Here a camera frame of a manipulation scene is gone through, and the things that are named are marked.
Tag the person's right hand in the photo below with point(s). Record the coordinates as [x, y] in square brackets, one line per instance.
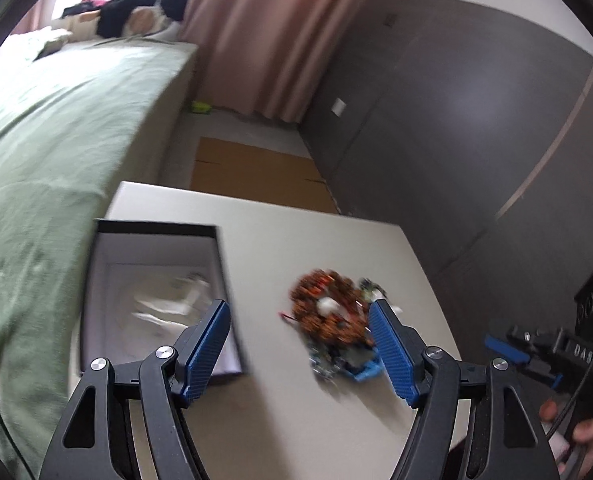
[590, 432]

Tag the pink curtain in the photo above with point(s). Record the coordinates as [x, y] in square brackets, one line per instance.
[256, 35]

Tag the pile of dark clothes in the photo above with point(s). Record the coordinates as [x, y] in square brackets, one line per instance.
[121, 15]

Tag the crumpled green quilt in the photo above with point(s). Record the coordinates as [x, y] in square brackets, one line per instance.
[41, 40]

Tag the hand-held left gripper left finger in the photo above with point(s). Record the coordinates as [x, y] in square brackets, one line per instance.
[205, 352]

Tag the white wall socket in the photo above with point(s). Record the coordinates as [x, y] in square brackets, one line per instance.
[338, 107]

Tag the white bed frame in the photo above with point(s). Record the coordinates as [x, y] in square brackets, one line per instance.
[179, 125]

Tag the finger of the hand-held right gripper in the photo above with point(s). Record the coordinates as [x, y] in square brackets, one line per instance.
[506, 348]
[544, 377]

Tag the black jewelry box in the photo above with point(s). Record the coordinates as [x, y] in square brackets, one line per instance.
[126, 280]

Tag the bed with green cover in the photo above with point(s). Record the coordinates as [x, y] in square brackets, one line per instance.
[51, 170]

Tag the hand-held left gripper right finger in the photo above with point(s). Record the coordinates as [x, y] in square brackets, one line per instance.
[394, 355]

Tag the small green packet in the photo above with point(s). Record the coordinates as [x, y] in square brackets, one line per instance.
[201, 107]

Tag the flat cardboard sheet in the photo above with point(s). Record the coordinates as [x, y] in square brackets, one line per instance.
[256, 175]

